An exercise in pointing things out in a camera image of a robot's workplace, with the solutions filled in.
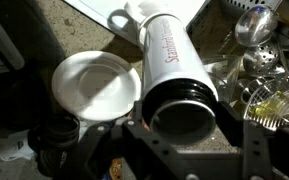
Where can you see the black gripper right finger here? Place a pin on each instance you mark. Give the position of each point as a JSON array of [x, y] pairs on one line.
[[262, 149]]

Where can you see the steel ladle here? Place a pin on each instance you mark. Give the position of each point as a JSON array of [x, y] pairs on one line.
[[255, 26]]

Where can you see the steel slotted spoon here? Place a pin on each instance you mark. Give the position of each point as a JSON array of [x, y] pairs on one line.
[[263, 60]]

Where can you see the white ceramic mug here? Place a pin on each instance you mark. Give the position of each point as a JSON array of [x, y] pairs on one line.
[[126, 22]]

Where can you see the small white bowl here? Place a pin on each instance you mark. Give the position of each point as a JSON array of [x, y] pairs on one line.
[[96, 85]]

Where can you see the white Stanford flask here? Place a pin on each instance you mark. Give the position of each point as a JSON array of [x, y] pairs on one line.
[[178, 95]]

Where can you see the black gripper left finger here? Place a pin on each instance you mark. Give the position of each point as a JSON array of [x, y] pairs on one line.
[[148, 155]]

